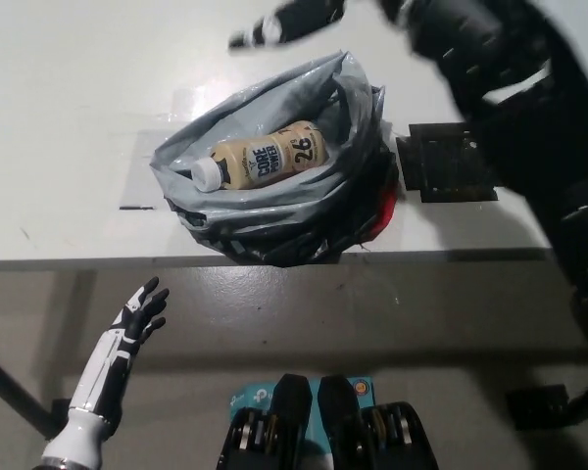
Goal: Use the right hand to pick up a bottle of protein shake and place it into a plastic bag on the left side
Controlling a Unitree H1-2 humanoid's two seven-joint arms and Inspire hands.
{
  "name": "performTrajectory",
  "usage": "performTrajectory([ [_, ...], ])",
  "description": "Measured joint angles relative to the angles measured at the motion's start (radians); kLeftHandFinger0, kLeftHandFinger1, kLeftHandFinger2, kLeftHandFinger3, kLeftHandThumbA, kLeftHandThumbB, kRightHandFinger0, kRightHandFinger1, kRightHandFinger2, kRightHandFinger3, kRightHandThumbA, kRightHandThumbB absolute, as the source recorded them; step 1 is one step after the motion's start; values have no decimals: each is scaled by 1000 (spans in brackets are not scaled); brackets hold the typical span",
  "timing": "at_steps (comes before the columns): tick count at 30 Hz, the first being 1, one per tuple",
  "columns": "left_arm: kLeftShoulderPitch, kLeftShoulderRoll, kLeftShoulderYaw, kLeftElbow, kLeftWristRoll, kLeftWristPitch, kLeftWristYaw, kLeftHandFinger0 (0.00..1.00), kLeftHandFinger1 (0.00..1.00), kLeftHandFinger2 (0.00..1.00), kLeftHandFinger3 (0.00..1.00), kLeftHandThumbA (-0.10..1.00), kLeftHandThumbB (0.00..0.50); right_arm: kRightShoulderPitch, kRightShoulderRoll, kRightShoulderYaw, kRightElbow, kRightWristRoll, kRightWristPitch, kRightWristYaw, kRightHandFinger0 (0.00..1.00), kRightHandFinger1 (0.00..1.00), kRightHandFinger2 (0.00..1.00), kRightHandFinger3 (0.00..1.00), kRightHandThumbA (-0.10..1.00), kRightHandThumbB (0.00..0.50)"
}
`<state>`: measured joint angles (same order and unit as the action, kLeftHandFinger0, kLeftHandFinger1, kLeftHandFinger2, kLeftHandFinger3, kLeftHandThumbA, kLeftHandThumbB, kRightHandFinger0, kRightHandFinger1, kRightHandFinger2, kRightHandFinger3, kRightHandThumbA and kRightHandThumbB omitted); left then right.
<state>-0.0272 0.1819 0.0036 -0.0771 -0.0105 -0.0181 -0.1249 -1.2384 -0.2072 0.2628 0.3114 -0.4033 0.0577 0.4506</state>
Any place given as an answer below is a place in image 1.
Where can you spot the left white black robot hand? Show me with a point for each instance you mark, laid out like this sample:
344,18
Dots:
122,338

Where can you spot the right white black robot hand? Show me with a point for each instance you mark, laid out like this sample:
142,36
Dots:
294,22

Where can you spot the beige protein shake bottle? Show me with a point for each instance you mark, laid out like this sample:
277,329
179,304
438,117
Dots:
269,156

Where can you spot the grey plastic bag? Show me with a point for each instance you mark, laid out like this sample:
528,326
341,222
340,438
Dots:
274,230

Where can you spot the red object beside bag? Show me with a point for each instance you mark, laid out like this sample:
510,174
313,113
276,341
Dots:
386,215

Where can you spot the black floor foot plate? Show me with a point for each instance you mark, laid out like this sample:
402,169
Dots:
59,413
534,406

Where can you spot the black table leg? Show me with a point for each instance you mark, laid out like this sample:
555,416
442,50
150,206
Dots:
10,387

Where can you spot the small black tape strip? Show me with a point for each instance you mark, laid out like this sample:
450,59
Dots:
137,208

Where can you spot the teal printed box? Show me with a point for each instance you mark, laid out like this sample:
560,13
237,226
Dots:
255,396

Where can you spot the black tape square marker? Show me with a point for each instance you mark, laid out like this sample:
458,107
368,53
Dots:
441,161

